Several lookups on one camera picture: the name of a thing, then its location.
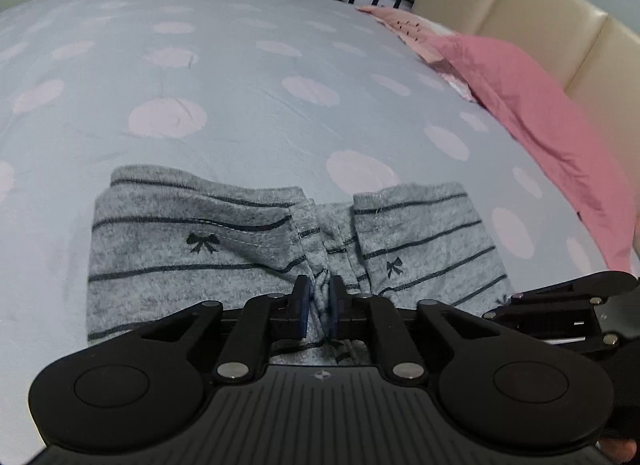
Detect plain pink pillow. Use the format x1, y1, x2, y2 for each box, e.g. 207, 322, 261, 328
430, 35, 638, 276

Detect beige padded headboard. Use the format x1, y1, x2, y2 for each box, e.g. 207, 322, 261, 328
412, 0, 640, 246

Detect person's right hand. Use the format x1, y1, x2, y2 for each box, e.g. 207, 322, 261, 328
597, 437, 638, 465

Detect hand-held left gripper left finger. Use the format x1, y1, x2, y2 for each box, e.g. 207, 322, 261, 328
140, 274, 315, 386

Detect patterned light pink pillow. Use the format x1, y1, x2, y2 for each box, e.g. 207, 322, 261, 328
357, 5, 481, 100

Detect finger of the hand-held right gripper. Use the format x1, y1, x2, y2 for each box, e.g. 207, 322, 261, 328
481, 302, 623, 353
512, 270, 640, 307

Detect grey striped pajama pants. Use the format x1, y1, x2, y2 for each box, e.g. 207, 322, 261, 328
86, 165, 517, 367

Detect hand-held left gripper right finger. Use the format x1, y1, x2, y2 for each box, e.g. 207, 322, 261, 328
326, 274, 501, 387

